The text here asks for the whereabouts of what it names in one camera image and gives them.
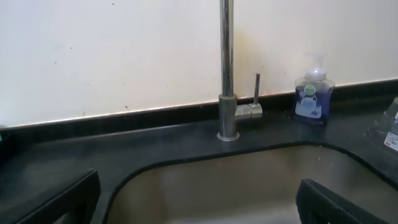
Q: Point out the steel sink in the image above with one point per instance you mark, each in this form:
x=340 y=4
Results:
x=233 y=186

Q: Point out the steel tap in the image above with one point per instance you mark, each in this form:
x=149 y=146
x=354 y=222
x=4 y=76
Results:
x=227 y=105

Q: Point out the clear plastic pack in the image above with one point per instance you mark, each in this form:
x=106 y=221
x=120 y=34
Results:
x=390 y=130

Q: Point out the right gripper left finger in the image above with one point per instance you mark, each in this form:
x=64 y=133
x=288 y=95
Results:
x=62 y=199

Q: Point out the blue soap bottle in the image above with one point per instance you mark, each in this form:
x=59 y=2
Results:
x=312 y=105

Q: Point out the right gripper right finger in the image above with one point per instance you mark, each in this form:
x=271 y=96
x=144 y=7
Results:
x=323 y=207

